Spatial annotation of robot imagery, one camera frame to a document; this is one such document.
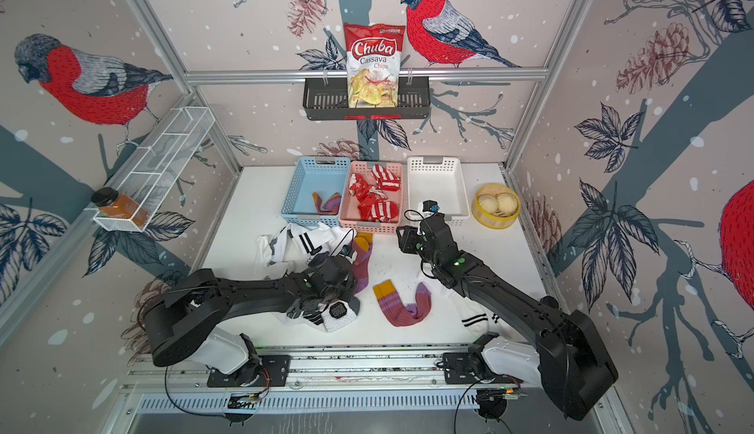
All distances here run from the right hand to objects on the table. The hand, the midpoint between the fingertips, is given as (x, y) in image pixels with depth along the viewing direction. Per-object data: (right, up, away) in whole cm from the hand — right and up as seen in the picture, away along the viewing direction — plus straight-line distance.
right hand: (401, 228), depth 83 cm
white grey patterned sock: (-23, -25, -2) cm, 34 cm away
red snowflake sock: (-14, +11, +27) cm, 33 cm away
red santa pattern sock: (-7, +4, +21) cm, 22 cm away
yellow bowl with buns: (+34, +5, +18) cm, 39 cm away
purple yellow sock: (-12, -7, +10) cm, 18 cm away
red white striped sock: (-5, +15, +27) cm, 31 cm away
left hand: (-12, -16, +5) cm, 21 cm away
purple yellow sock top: (-24, +5, +21) cm, 33 cm away
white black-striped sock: (-33, -6, +14) cm, 36 cm away
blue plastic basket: (-30, +10, +24) cm, 40 cm away
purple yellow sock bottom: (-1, -24, 0) cm, 24 cm away
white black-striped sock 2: (+22, -26, -1) cm, 34 cm away
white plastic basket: (+18, +16, +34) cm, 42 cm away
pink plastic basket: (-16, 0, +15) cm, 22 cm away
